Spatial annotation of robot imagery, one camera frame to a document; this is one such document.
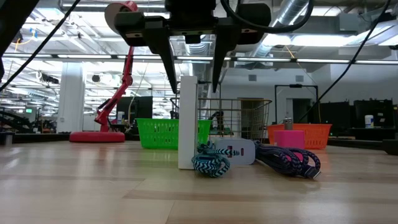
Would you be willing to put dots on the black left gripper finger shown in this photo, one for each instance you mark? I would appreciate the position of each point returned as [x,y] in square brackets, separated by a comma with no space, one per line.
[163,43]
[225,37]

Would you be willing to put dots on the white box with green side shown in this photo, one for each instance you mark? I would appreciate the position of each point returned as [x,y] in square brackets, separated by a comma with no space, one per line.
[188,124]

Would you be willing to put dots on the white wall charger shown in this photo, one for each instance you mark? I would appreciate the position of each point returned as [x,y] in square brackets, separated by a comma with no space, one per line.
[245,155]

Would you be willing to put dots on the pink wall charger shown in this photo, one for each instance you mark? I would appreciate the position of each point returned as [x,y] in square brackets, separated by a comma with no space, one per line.
[289,140]

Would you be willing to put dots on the long LED light bar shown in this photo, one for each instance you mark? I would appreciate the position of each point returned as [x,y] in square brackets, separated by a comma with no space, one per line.
[264,59]

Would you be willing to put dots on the black monitor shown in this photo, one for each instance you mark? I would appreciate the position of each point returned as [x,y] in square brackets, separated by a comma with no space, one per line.
[140,109]

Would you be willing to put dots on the green plastic basket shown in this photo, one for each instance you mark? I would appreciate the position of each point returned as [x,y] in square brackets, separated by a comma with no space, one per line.
[155,133]

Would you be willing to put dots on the white building pillar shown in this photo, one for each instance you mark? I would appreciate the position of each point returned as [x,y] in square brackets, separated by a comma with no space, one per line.
[71,102]

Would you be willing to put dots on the red desk lamp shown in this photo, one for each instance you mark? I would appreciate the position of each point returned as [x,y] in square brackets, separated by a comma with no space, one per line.
[96,137]

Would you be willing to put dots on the orange plastic basket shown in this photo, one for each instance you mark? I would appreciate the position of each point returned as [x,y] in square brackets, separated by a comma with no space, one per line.
[317,135]

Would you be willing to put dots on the white canister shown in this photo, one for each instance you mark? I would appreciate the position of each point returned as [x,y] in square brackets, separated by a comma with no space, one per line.
[369,121]

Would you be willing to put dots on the silver ribbed ventilation duct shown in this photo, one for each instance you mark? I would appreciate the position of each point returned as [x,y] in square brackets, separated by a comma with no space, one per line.
[199,49]

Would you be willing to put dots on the silver smooth ventilation duct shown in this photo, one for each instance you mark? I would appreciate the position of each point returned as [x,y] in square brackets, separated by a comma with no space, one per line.
[292,12]

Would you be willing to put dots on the black stand frame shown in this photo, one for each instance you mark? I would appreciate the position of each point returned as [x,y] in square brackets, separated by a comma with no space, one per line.
[295,86]

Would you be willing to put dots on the black aluminium table frame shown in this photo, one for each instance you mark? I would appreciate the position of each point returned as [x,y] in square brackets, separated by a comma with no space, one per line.
[37,137]

